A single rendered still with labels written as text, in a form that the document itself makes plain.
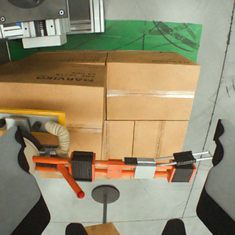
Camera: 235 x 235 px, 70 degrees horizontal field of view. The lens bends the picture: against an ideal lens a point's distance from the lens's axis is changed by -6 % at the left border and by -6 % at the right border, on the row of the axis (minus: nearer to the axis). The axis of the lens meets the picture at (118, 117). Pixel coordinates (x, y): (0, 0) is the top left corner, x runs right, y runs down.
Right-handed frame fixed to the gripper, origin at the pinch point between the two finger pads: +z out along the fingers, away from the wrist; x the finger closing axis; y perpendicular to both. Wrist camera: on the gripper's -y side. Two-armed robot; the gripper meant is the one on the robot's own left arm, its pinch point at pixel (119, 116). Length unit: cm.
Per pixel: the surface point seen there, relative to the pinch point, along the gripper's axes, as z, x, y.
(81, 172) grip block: 33, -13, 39
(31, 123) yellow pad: 45, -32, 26
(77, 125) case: 58, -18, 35
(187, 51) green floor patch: 152, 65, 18
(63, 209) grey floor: 153, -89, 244
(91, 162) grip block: 31.8, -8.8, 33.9
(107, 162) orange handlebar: 33.9, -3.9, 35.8
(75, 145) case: 58, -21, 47
